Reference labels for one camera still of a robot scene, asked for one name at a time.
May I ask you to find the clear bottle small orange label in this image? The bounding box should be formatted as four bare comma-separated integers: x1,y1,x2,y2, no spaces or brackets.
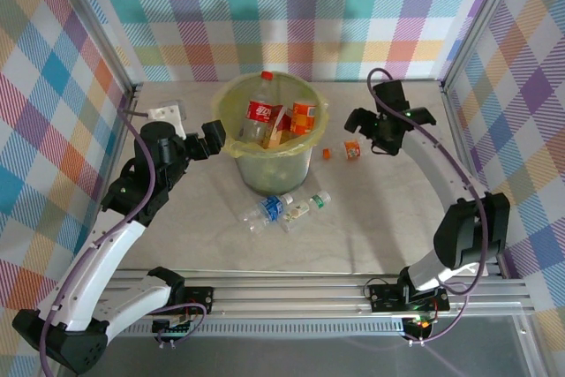
321,138,368,162

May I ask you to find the red label cola bottle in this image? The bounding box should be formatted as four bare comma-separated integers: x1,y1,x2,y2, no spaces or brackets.
240,70,277,144

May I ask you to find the orange label barcode bottle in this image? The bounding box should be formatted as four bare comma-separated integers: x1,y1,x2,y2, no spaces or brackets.
289,101,318,136

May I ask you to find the red and orange drink bottle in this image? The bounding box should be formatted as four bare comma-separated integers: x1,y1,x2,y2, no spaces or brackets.
262,102,293,149

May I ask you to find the small green band bottle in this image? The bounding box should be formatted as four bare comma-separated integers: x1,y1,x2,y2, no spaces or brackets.
308,190,332,211

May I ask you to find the blue label water bottle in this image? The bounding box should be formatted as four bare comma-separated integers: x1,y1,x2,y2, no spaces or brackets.
237,193,296,235

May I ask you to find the cream label clear bottle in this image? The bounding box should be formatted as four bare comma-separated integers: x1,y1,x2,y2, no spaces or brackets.
280,200,311,233

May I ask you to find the yellow plastic bin liner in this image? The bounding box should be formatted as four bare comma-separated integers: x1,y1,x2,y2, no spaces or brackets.
211,71,332,160

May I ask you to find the green mesh waste bin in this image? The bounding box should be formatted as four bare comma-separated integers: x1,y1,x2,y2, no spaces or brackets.
213,72,331,197

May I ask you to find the aluminium side rail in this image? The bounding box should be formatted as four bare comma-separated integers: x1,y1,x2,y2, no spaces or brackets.
77,85,143,275
441,85,507,268

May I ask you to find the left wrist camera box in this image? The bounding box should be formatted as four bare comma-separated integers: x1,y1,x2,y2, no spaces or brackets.
145,101,189,131

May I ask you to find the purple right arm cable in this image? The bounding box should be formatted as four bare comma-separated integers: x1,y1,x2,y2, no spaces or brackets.
365,67,490,345

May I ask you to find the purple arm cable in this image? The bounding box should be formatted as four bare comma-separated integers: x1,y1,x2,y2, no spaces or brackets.
39,105,209,377
365,67,490,345

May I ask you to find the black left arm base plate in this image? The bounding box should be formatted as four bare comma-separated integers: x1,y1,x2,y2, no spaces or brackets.
178,286,216,313

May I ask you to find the aluminium frame post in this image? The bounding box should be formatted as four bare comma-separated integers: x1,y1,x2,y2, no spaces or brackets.
51,0,143,102
440,0,524,92

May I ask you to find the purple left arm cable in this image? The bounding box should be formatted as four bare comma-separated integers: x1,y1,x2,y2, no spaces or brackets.
39,105,209,377

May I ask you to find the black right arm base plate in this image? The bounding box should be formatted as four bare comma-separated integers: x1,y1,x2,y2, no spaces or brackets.
366,279,451,314

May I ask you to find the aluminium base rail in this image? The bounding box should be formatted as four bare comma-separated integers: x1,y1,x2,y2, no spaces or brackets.
50,268,535,338

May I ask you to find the grey slotted cable duct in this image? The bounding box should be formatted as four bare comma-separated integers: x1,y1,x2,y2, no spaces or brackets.
132,321,407,337

